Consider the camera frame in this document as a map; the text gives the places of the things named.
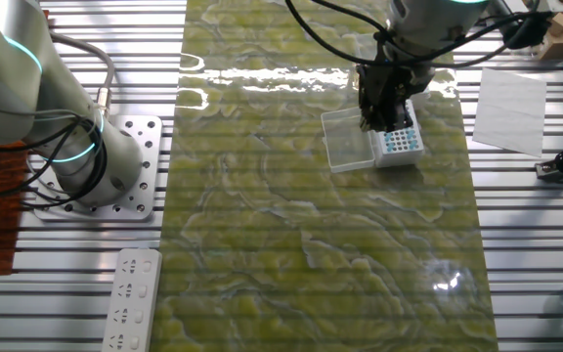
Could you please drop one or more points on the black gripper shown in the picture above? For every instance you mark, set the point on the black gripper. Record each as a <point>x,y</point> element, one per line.
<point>394,83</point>

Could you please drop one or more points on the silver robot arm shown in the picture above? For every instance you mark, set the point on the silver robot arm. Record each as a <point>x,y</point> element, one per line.
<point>17,73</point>

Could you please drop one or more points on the white paper sheet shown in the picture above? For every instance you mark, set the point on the white paper sheet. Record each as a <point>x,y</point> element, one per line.
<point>508,112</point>

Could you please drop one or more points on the green marble pattern mat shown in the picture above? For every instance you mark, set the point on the green marble pattern mat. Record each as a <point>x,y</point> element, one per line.
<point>286,220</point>

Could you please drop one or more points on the wooden block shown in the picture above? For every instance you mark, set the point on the wooden block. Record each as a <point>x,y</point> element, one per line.
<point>560,41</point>

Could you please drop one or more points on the white power strip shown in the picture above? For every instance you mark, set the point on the white power strip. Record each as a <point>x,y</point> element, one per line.
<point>132,274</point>

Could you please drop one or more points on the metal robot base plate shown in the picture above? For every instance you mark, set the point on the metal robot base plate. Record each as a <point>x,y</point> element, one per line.
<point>147,161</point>

